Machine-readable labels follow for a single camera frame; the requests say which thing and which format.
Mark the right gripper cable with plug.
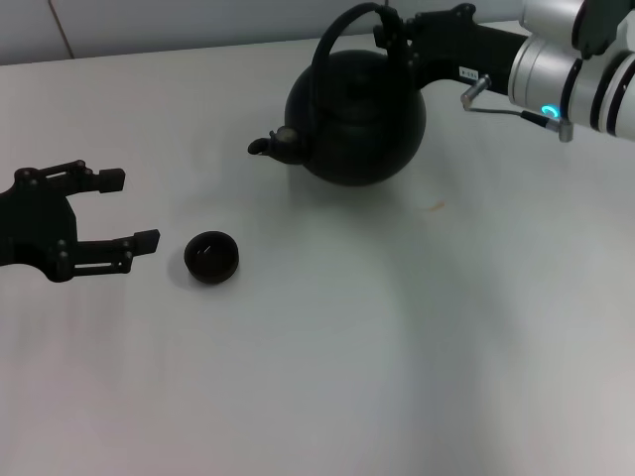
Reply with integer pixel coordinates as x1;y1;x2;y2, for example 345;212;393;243
458;73;575;144

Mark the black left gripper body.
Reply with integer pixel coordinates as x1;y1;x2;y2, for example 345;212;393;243
0;168;80;284

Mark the black round teapot with handle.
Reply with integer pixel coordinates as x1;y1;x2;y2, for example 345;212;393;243
246;2;428;187

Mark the small dark brown teacup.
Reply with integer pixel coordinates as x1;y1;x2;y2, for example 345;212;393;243
183;230;241;286

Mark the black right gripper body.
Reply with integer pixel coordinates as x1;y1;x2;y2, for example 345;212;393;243
409;3;530;93

